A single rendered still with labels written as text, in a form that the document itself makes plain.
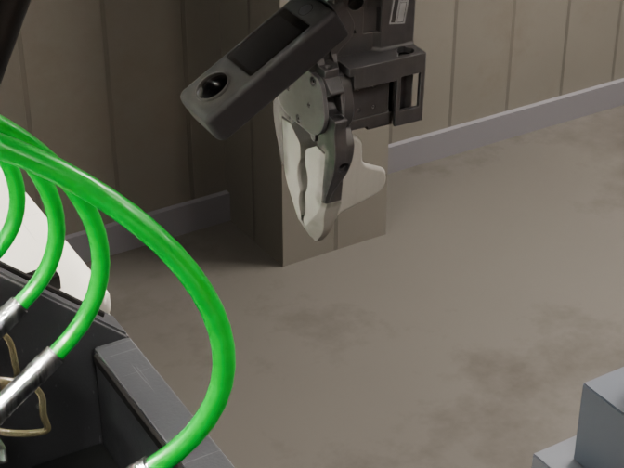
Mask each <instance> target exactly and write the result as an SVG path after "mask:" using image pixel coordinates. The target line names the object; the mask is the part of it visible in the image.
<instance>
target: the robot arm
mask: <svg viewBox="0 0 624 468"><path fill-rule="evenodd" d="M415 3H416V0H290V1H289V2H288V3H287V4H285V5H284V6H283V7H282V8H280V9H279V10H278V11H277V12H276V13H275V14H273V15H272V16H271V17H270V18H269V19H267V20H266V21H265V22H264V23H263V24H261V25H260V26H259V27H258V28H257V29H255V30H254V31H253V32H252V33H250V34H249V35H248V36H247V37H246V38H245V39H243V40H242V41H241V42H240V43H239V44H237V45H236V46H235V47H234V48H233V49H231V50H230V51H229V52H228V53H227V54H226V55H225V56H224V57H222V58H221V59H220V60H218V61H217V62H216V64H214V65H213V66H212V67H211V68H210V69H208V70H207V71H206V72H205V73H203V74H202V75H201V76H200V77H199V78H198V79H196V80H195V81H194V82H193V83H192V84H190V85H189V86H188V87H187V88H186V89H184V90H183V91H182V93H181V96H180V98H181V101H182V103H183V104H184V106H185V107H186V108H187V109H188V111H189V112H190V114H191V115H192V116H193V117H194V118H195V119H196V120H197V121H198V122H199V123H200V124H201V125H202V126H203V127H204V128H206V129H207V130H208V131H209V132H210V133H211V134H212V135H213V136H214V137H215V138H217V139H219V140H226V139H228V138H229V137H231V136H232V135H233V134H234V133H235V132H237V131H238V130H239V129H240V128H241V127H243V126H244V125H245V124H246V123H247V122H249V121H250V120H251V119H252V118H253V117H254V116H255V115H256V114H257V113H258V112H259V111H261V110H262V109H263V108H264V107H265V106H267V105H268V104H269V103H270V102H271V101H272V100H273V111H274V122H275V128H276V134H277V139H278V144H279V154H280V158H281V164H282V165H284V170H285V175H286V179H287V183H288V187H289V191H290V193H291V196H292V201H293V205H294V208H295V211H296V213H297V216H298V219H299V220H300V222H301V223H302V225H303V226H304V228H305V230H306V231H307V233H308V234H309V236H310V237H311V238H313V239H314V240H315V241H322V240H324V238H325V237H326V236H327V235H328V234H329V233H330V231H331V230H332V227H333V225H334V222H335V219H337V216H338V214H339V213H341V212H343V211H345V210H346V209H348V208H350V207H352V206H354V205H356V204H358V203H360V202H363V201H364V200H366V199H368V198H369V197H371V196H373V195H375V194H377V193H378V192H379V191H380V190H381V189H382V188H383V186H384V183H385V179H386V176H385V170H384V169H383V168H382V167H381V166H377V165H373V164H369V163H365V162H363V161H362V143H361V141H360V139H359V138H358V137H357V136H355V135H353V134H352V131H353V130H357V129H360V128H364V127H365V128H366V129H367V130H370V129H373V128H377V127H381V126H385V125H389V124H392V121H393V126H399V125H402V124H409V123H413V122H417V121H420V120H422V119H423V94H424V79H425V65H426V52H424V51H423V50H421V49H420V48H419V47H417V46H416V45H415V44H414V43H413V34H414V19H415ZM415 73H419V77H418V92H417V105H416V106H412V107H411V101H412V87H413V74H415Z"/></svg>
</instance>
